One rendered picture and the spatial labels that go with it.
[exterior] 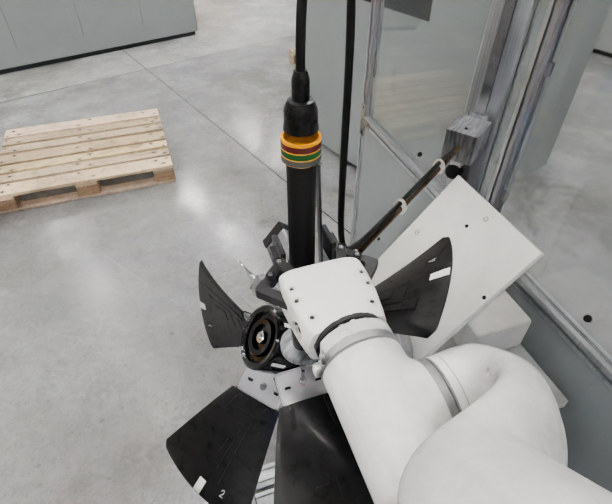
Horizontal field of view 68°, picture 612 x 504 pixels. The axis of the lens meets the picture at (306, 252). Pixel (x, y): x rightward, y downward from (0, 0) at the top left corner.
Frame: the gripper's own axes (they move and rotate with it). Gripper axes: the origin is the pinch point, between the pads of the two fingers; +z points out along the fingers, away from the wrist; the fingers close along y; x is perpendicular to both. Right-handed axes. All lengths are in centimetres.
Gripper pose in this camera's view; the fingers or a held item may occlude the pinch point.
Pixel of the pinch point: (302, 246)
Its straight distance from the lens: 57.7
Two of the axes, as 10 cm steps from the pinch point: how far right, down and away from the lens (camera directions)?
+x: 0.0, -7.4, -6.8
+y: 9.5, -2.2, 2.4
